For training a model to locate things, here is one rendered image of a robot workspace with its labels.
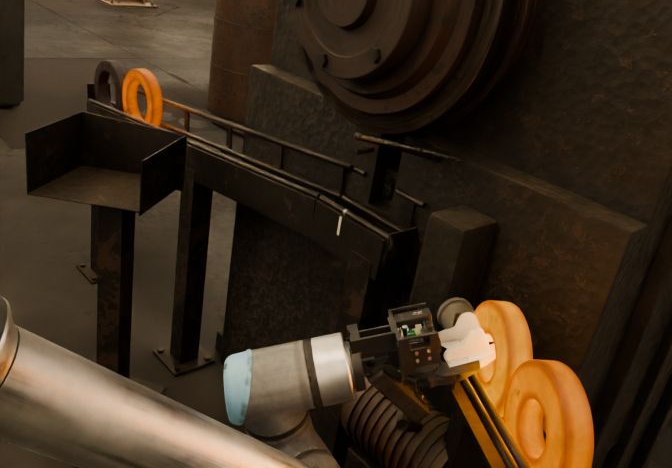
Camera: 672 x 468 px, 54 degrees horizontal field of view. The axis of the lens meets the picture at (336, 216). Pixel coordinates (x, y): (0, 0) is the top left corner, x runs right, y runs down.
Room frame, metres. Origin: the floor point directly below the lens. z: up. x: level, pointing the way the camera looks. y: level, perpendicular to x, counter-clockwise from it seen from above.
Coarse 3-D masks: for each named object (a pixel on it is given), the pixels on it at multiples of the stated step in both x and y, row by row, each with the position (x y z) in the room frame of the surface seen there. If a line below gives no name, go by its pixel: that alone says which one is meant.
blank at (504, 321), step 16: (480, 304) 0.81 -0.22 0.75; (496, 304) 0.77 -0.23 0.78; (512, 304) 0.78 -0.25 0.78; (480, 320) 0.80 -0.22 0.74; (496, 320) 0.76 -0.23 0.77; (512, 320) 0.74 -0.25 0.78; (496, 336) 0.74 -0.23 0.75; (512, 336) 0.72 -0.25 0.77; (528, 336) 0.72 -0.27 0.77; (496, 352) 0.73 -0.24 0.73; (512, 352) 0.70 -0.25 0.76; (528, 352) 0.71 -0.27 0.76; (480, 368) 0.77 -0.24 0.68; (496, 368) 0.72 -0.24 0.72; (512, 368) 0.69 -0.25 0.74; (496, 384) 0.71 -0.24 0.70; (496, 400) 0.69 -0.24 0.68
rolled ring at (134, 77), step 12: (132, 72) 1.82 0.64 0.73; (144, 72) 1.80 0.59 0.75; (132, 84) 1.84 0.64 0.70; (144, 84) 1.78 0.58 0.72; (156, 84) 1.78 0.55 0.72; (132, 96) 1.86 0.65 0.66; (156, 96) 1.76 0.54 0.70; (132, 108) 1.85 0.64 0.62; (156, 108) 1.75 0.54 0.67; (132, 120) 1.82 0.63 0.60; (144, 120) 1.77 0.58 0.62; (156, 120) 1.75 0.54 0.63
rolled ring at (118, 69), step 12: (108, 60) 1.94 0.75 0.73; (96, 72) 1.98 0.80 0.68; (108, 72) 1.97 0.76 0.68; (120, 72) 1.90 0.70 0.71; (96, 84) 1.98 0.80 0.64; (120, 84) 1.87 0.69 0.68; (96, 96) 1.97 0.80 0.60; (108, 96) 1.98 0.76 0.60; (120, 96) 1.87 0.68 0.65; (120, 108) 1.87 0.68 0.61
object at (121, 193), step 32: (64, 128) 1.38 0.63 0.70; (96, 128) 1.44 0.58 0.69; (128, 128) 1.43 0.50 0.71; (32, 160) 1.27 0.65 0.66; (64, 160) 1.38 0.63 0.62; (96, 160) 1.44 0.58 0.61; (128, 160) 1.43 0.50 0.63; (160, 160) 1.29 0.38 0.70; (32, 192) 1.26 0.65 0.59; (64, 192) 1.27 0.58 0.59; (96, 192) 1.29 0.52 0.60; (128, 192) 1.31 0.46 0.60; (160, 192) 1.29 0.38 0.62; (128, 224) 1.32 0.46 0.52; (128, 256) 1.32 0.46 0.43; (128, 288) 1.33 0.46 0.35; (128, 320) 1.33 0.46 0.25; (128, 352) 1.34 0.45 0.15
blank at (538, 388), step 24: (528, 360) 0.66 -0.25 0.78; (552, 360) 0.65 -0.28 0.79; (528, 384) 0.64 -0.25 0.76; (552, 384) 0.60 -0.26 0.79; (576, 384) 0.60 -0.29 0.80; (504, 408) 0.67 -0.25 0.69; (528, 408) 0.64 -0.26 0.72; (552, 408) 0.58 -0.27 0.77; (576, 408) 0.57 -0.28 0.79; (528, 432) 0.63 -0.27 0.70; (552, 432) 0.57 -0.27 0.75; (576, 432) 0.55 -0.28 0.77; (528, 456) 0.59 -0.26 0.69; (552, 456) 0.55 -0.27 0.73; (576, 456) 0.54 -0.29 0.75
